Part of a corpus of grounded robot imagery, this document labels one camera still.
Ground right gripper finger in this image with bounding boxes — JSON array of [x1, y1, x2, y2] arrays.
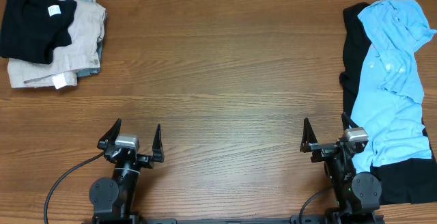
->
[[341, 112, 358, 130], [300, 117, 318, 152]]

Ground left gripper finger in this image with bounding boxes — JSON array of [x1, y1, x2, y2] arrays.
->
[[152, 124, 165, 162], [99, 118, 122, 145]]

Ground light blue printed t-shirt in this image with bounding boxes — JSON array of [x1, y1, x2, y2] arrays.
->
[[352, 0, 436, 172]]

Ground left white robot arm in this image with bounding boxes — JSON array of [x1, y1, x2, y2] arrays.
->
[[89, 120, 165, 224]]

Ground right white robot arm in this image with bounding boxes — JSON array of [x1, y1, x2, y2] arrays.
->
[[297, 113, 384, 224]]

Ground black garment on right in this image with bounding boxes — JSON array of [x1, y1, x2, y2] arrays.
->
[[339, 2, 436, 205]]

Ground folded beige shorts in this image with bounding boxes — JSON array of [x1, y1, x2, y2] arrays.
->
[[8, 0, 107, 89]]

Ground folded black garment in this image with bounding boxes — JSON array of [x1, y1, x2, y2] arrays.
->
[[1, 0, 77, 65]]

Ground folded grey-blue garment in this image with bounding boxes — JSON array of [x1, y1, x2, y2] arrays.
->
[[59, 0, 107, 77]]

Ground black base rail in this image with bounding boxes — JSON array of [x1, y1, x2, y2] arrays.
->
[[81, 214, 386, 224]]

